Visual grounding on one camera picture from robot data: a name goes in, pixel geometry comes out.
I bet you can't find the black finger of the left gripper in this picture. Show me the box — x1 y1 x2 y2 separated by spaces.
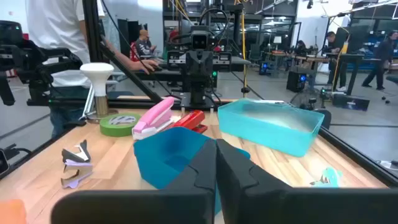
199 51 214 91
185 51 200 91

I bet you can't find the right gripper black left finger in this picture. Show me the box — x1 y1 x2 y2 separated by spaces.
51 139 218 224

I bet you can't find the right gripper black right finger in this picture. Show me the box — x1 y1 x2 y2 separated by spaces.
216 139 398 224

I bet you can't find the light blue staple remover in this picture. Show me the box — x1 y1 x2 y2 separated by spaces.
309 167 344 189

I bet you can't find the red stapler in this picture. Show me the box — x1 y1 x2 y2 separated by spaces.
169 110 208 134

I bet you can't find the purple staple remover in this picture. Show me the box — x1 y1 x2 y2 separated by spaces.
60 159 94 190

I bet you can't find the green tape roll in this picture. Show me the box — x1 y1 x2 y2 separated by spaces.
99 113 142 138

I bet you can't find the person's hand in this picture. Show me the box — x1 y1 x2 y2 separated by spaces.
130 58 160 75

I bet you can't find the black desk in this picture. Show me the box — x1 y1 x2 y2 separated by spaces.
133 55 252 83

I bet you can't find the person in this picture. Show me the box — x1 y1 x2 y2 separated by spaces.
361 30 398 91
25 0 160 139
323 30 348 93
294 39 308 57
129 29 157 62

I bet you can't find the dark teal plastic bin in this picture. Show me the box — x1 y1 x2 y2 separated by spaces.
133 126 251 215

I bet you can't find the white-topped metal cup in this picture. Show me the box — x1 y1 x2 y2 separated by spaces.
80 62 119 122

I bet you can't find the translucent teal plastic lid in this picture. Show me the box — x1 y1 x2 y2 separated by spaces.
217 98 325 158

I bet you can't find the black computer tower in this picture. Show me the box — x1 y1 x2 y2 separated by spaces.
285 70 309 93

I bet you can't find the orange translucent bin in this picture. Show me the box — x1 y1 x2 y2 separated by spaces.
0 198 27 224

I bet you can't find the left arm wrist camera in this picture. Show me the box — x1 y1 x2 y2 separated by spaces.
190 26 210 50

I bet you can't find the yellow hanging cable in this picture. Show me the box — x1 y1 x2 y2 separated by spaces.
234 0 251 94

